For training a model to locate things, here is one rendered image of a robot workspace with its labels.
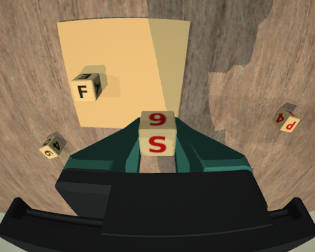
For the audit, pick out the cream letter block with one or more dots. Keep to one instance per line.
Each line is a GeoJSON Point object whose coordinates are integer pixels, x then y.
{"type": "Point", "coordinates": [86, 87]}
{"type": "Point", "coordinates": [52, 147]}
{"type": "Point", "coordinates": [157, 133]}
{"type": "Point", "coordinates": [285, 120]}

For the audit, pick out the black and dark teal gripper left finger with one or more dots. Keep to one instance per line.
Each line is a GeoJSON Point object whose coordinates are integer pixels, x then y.
{"type": "Point", "coordinates": [119, 152]}

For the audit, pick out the light orange mat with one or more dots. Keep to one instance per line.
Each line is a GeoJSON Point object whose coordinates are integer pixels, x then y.
{"type": "Point", "coordinates": [140, 62]}

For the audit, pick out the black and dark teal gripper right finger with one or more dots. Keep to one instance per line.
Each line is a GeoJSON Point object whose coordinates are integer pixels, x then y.
{"type": "Point", "coordinates": [196, 152]}

